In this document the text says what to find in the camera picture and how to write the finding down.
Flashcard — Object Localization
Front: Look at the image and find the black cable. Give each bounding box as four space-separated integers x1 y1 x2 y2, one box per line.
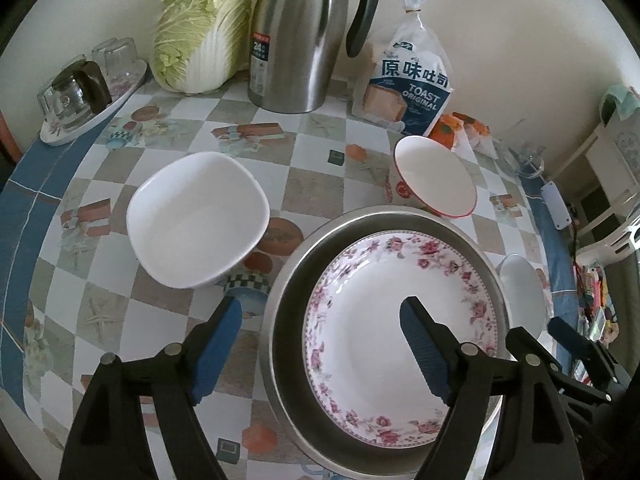
567 200 585 263

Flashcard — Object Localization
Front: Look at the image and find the sliced toast bread bag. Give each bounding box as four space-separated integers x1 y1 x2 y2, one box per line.
351 0 456 138

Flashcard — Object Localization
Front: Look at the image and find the small white floral bowl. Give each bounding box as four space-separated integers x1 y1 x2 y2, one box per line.
497 254 551 341

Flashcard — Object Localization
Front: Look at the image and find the white square bowl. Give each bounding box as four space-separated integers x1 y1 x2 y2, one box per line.
126 151 272 289

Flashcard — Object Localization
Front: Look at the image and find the white oval tray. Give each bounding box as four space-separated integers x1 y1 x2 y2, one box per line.
40 57 150 147

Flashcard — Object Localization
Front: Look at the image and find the stainless steel basin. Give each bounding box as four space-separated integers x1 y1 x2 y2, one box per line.
260 206 512 463

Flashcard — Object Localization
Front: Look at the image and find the stainless steel thermos jug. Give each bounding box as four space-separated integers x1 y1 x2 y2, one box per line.
247 0 381 114

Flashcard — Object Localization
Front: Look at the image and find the grey patterned cushion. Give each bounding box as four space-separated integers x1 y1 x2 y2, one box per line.
616 110 640 166

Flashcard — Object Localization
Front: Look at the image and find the colorful clutter pile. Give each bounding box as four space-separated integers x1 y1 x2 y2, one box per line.
574 260 622 348

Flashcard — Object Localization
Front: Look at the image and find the clear glass mug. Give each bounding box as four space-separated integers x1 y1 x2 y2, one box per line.
492 119 546 179

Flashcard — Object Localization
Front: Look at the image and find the napa cabbage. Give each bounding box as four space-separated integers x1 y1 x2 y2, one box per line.
150 0 252 94

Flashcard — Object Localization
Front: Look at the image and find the red fruit print bowl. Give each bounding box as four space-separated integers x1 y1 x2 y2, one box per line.
385 136 478 219

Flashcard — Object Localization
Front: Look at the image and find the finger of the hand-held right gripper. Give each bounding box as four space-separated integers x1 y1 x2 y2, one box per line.
547 316 630 388
506 326 568 378

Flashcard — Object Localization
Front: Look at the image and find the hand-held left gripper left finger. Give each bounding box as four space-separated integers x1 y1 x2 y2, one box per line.
59 296 244 480

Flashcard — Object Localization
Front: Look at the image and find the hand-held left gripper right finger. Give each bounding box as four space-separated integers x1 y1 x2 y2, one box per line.
398 296 586 480

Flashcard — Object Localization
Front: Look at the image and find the orange snack packet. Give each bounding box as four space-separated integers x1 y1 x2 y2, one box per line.
430 113 468 149
457 112 497 158

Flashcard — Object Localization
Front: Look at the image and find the glass teapot black handle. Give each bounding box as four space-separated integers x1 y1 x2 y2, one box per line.
51 61 112 117

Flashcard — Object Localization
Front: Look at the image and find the pink floral round plate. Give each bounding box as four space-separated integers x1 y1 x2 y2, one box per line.
302 230 499 447

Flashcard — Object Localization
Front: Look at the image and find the green cloth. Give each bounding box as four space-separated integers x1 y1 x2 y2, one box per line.
599 84 640 126

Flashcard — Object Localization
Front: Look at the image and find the white plastic chair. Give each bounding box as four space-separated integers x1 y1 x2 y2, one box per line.
575 205 640 272
570 120 640 241

